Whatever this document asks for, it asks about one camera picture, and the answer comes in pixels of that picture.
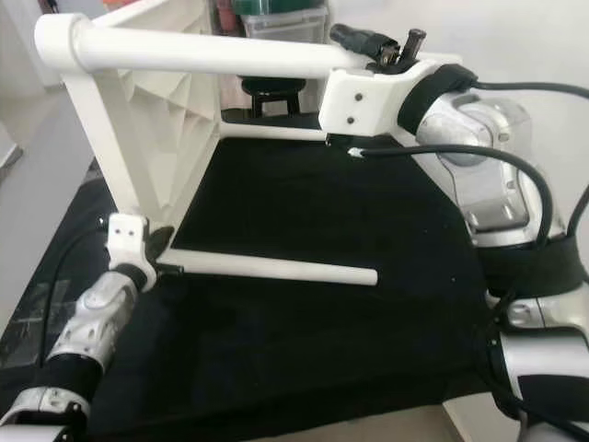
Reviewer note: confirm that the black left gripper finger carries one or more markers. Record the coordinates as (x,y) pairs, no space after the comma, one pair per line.
(159,244)

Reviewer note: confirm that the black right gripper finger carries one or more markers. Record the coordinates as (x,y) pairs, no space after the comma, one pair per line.
(363,39)

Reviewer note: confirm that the white plastic table top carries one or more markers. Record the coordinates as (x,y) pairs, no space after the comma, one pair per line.
(147,138)

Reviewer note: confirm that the white plastic table leg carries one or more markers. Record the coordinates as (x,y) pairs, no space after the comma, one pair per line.
(193,52)
(276,267)
(267,132)

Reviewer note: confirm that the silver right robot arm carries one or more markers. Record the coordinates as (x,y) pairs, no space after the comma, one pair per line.
(479,166)

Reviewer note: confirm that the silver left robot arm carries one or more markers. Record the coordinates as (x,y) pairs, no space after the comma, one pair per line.
(97,318)

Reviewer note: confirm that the green lid storage box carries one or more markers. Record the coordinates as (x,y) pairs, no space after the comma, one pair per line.
(281,18)

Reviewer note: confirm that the black table cloth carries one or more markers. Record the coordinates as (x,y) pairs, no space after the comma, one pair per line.
(313,212)

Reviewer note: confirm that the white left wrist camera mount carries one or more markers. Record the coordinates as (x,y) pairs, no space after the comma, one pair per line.
(127,235)

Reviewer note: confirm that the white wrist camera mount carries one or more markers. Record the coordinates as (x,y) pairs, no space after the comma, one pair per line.
(368,101)
(127,235)

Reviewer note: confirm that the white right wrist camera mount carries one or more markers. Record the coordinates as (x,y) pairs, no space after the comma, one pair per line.
(368,101)

